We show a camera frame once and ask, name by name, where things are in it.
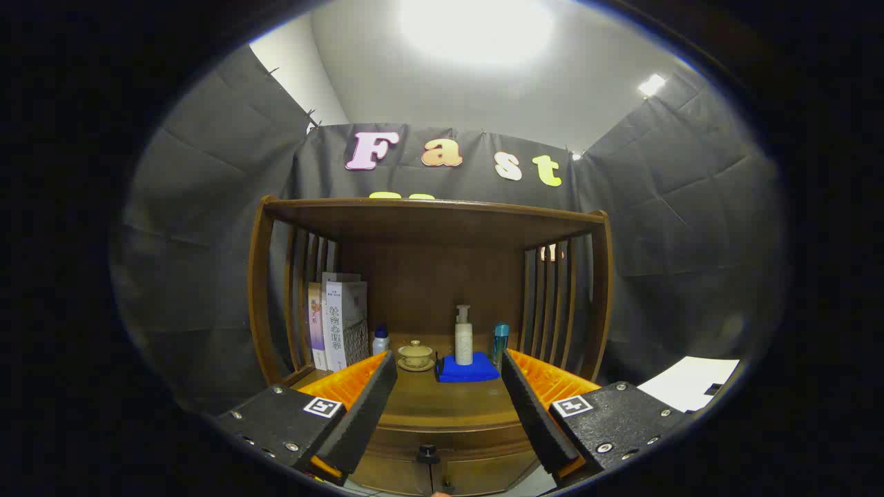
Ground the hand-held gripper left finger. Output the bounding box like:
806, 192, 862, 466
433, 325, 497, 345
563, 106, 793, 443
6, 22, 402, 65
218, 350, 398, 487

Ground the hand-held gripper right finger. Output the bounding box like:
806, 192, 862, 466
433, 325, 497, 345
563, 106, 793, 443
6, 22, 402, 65
501, 349, 693, 489

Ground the wooden drawer with black knob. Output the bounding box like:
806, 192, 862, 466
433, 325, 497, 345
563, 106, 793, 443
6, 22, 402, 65
352, 425, 543, 484

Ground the wooden countertop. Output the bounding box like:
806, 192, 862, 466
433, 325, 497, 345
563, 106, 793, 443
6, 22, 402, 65
294, 335, 595, 432

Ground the brown wooden cabinet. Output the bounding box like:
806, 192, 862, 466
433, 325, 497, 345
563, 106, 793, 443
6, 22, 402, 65
247, 195, 614, 496

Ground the white filing cabinet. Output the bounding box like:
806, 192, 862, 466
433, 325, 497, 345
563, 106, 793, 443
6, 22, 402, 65
637, 356, 741, 413

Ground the blue folded cloth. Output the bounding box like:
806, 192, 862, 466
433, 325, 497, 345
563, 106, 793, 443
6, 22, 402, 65
435, 352, 501, 383

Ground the yellow lidded teacup with saucer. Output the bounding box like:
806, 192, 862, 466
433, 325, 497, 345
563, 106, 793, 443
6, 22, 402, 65
398, 339, 436, 373

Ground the thick white book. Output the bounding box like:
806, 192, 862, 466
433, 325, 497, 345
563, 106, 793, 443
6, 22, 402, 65
323, 280, 370, 372

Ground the white pump bottle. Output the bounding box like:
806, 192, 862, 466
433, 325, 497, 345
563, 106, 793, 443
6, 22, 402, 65
454, 304, 474, 367

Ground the purple book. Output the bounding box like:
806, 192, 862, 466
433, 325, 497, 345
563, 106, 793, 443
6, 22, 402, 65
308, 282, 327, 371

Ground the black backdrop cloth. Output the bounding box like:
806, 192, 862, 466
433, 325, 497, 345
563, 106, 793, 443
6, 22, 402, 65
114, 45, 785, 415

